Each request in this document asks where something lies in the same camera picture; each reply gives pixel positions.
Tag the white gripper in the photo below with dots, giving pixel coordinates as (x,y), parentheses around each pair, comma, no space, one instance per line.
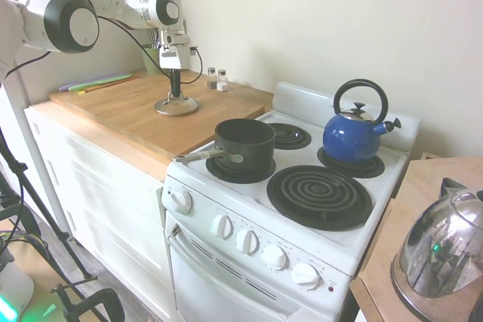
(174,59)

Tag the glass pot lid steel rim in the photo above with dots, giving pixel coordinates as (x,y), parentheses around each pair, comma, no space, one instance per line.
(177,107)

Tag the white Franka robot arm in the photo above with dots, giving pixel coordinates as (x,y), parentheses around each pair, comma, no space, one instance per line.
(71,16)

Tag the green utensil crock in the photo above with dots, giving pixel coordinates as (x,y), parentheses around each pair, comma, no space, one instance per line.
(151,62)

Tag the glass pepper shaker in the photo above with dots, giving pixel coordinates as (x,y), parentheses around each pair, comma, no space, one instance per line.
(211,78)

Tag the glass salt shaker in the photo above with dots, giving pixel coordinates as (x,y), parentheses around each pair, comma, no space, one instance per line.
(222,81)

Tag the wooden butcher block board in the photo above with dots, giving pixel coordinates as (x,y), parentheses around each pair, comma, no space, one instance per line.
(128,111)

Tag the orange knife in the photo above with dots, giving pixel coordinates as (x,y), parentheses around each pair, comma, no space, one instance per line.
(113,83)

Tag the colourful flat utensils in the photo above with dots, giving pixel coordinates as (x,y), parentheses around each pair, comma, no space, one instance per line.
(102,81)

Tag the small black coil burner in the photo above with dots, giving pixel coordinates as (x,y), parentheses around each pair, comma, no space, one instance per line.
(226,176)
(371,169)
(292,135)

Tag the white timer knob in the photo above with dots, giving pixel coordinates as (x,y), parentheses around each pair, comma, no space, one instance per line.
(181,201)

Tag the white kitchen cabinet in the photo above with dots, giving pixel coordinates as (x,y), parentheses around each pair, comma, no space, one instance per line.
(102,201)

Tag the white stove knob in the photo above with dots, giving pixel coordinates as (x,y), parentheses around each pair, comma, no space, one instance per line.
(248,241)
(222,227)
(306,276)
(274,257)

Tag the white stand pole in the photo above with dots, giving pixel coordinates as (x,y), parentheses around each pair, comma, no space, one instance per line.
(34,141)

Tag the large black coil burner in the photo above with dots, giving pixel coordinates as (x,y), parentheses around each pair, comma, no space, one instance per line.
(319,197)

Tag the blue enamel whistling kettle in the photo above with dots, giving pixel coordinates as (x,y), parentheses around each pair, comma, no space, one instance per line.
(351,141)

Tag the white electric stove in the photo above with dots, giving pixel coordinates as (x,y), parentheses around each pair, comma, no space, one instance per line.
(264,261)

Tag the black clamp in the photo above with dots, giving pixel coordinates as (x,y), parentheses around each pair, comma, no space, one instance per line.
(94,305)

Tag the light wooden side table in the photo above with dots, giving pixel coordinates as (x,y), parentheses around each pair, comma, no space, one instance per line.
(407,194)

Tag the white device with green light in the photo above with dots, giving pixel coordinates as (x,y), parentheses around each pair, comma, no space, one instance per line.
(15,284)

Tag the stainless steel electric kettle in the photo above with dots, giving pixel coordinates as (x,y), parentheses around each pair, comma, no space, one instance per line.
(441,239)

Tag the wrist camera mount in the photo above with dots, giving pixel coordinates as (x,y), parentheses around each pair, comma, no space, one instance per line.
(175,38)

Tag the black camera tripod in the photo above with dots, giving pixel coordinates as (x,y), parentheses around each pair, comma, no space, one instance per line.
(34,194)

